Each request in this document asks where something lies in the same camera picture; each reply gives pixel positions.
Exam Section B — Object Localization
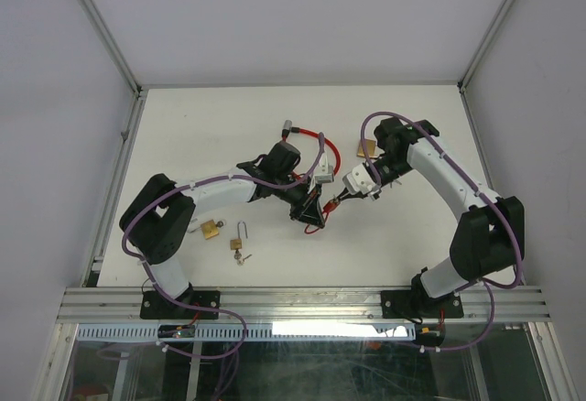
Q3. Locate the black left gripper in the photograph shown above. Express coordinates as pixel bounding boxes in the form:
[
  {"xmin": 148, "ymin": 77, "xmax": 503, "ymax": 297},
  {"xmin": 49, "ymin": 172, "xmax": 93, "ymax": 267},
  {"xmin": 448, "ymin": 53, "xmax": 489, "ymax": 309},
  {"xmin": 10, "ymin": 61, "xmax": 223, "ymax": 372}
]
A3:
[{"xmin": 274, "ymin": 173, "xmax": 325, "ymax": 230}]

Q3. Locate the small red padlock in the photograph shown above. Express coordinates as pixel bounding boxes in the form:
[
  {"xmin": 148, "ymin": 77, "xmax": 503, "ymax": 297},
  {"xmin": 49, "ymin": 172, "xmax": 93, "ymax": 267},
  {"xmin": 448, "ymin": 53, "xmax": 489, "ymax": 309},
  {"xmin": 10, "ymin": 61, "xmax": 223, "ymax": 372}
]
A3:
[{"xmin": 322, "ymin": 200, "xmax": 337, "ymax": 214}]

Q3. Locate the large brass padlock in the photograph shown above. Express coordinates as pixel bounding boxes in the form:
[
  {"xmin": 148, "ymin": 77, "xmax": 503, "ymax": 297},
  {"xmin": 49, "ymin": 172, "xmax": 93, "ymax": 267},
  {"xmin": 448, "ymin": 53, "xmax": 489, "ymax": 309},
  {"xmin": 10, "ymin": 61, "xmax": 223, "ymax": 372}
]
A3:
[{"xmin": 356, "ymin": 139, "xmax": 378, "ymax": 159}]

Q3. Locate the red cable lock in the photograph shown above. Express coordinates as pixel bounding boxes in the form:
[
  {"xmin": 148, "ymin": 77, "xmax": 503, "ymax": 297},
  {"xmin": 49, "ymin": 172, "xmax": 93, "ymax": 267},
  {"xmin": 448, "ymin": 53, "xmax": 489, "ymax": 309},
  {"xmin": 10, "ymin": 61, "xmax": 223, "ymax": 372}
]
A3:
[{"xmin": 279, "ymin": 119, "xmax": 342, "ymax": 178}]

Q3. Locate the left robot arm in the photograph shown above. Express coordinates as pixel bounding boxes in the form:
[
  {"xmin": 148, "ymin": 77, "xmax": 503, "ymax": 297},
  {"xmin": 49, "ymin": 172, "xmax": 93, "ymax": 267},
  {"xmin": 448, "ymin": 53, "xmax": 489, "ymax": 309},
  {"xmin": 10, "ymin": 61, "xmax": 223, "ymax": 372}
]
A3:
[{"xmin": 119, "ymin": 135, "xmax": 325, "ymax": 318}]

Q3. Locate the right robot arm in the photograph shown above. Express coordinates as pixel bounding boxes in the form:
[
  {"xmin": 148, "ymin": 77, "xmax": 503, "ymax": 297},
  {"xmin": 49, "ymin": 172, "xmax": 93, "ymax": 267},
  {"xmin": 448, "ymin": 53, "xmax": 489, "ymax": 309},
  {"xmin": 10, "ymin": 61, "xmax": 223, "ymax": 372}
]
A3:
[{"xmin": 336, "ymin": 116, "xmax": 525, "ymax": 317}]

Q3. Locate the small brass padlock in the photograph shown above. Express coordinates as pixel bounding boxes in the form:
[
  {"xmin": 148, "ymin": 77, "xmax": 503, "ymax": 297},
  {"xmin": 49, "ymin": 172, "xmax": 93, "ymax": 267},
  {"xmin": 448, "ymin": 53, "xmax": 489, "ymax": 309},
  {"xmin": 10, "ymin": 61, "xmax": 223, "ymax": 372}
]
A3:
[{"xmin": 230, "ymin": 221, "xmax": 248, "ymax": 252}]

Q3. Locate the medium brass padlock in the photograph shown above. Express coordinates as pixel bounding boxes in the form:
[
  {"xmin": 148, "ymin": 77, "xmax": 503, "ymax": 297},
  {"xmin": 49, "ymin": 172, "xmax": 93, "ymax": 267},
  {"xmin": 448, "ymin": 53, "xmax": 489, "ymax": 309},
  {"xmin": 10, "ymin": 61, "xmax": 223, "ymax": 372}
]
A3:
[{"xmin": 187, "ymin": 220, "xmax": 226, "ymax": 240}]

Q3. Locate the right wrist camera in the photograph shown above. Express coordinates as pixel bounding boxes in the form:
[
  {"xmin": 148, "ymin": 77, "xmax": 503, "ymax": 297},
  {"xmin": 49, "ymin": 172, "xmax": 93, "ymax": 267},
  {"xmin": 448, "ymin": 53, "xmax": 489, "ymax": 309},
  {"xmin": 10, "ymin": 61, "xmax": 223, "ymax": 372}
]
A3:
[{"xmin": 342, "ymin": 164, "xmax": 381, "ymax": 199}]

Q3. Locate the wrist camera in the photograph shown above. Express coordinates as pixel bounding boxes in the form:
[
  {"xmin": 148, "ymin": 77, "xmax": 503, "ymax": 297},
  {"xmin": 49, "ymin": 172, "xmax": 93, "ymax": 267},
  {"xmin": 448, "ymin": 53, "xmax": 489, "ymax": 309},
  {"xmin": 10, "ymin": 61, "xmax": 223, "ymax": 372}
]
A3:
[
  {"xmin": 309, "ymin": 153, "xmax": 334, "ymax": 190},
  {"xmin": 342, "ymin": 164, "xmax": 381, "ymax": 199}
]

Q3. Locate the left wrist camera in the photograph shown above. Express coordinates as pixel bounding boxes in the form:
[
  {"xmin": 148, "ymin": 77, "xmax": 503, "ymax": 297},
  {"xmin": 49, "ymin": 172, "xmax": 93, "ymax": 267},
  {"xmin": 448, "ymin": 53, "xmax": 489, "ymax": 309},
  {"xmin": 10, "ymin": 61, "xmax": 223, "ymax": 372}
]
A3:
[{"xmin": 309, "ymin": 153, "xmax": 334, "ymax": 190}]

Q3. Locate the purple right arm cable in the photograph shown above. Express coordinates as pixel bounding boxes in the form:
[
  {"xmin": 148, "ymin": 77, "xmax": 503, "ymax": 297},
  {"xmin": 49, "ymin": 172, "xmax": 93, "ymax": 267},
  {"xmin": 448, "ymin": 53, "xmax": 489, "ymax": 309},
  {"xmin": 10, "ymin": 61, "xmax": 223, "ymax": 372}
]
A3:
[{"xmin": 359, "ymin": 111, "xmax": 526, "ymax": 354}]

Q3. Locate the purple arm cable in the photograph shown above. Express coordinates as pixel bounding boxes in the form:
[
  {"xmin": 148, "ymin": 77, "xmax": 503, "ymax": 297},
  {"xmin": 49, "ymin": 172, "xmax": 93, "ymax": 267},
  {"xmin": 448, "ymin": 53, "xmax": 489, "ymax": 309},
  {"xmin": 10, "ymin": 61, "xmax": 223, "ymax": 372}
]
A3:
[
  {"xmin": 359, "ymin": 111, "xmax": 526, "ymax": 354},
  {"xmin": 121, "ymin": 131, "xmax": 327, "ymax": 283}
]

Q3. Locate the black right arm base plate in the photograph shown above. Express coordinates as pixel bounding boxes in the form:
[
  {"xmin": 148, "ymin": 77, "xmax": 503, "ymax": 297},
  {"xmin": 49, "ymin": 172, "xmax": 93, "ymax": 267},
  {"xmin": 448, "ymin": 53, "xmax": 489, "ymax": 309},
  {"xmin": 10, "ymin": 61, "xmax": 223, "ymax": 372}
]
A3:
[{"xmin": 380, "ymin": 289, "xmax": 464, "ymax": 320}]

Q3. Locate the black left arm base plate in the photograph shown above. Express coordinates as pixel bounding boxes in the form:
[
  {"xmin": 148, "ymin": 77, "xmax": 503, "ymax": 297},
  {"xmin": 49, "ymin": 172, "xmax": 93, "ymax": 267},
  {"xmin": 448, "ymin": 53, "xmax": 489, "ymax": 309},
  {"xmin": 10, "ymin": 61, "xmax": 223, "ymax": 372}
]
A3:
[{"xmin": 139, "ymin": 289, "xmax": 221, "ymax": 320}]

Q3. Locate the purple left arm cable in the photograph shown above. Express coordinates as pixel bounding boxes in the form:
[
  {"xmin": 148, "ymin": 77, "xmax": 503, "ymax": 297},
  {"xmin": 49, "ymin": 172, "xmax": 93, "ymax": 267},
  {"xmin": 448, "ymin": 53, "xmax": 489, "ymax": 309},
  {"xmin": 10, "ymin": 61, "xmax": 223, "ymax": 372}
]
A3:
[{"xmin": 121, "ymin": 131, "xmax": 327, "ymax": 283}]

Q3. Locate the aluminium mounting rail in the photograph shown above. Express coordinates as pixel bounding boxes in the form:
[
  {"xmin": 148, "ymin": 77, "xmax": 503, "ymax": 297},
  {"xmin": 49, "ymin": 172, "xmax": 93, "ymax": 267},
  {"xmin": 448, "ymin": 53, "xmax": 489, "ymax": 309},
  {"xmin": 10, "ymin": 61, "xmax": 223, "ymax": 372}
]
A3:
[{"xmin": 57, "ymin": 286, "xmax": 550, "ymax": 324}]

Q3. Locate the white slotted cable duct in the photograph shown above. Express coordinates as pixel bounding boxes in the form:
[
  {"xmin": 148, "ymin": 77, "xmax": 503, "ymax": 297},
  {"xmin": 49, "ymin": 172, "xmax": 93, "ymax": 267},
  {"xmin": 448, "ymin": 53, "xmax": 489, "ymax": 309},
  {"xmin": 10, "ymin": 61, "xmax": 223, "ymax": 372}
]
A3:
[{"xmin": 77, "ymin": 320, "xmax": 416, "ymax": 343}]

